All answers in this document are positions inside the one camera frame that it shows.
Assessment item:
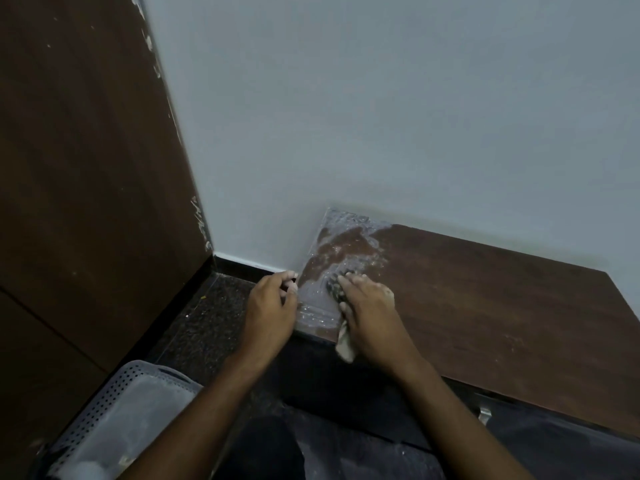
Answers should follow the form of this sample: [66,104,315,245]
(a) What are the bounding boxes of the person's right hand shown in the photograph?
[337,273,421,381]

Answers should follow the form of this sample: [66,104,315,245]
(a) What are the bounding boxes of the person's left hand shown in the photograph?
[238,271,300,364]

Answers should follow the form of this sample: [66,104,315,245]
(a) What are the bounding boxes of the white cleaning cloth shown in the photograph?
[326,272,359,364]

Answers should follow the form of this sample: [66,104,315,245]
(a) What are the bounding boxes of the brown wooden cabinet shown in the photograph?
[282,209,640,480]

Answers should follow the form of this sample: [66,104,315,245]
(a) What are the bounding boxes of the person's left forearm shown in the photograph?
[117,345,263,480]

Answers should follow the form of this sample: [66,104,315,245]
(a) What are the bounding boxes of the person's right forearm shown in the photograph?
[390,356,536,480]

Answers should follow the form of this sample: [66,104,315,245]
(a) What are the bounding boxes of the person's dark trousers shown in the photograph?
[212,405,451,480]

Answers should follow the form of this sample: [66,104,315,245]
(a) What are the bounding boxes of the dark brown wooden wardrobe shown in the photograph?
[0,0,215,480]

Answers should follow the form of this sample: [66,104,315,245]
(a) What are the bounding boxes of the grey perforated plastic basket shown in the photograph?
[44,360,203,480]

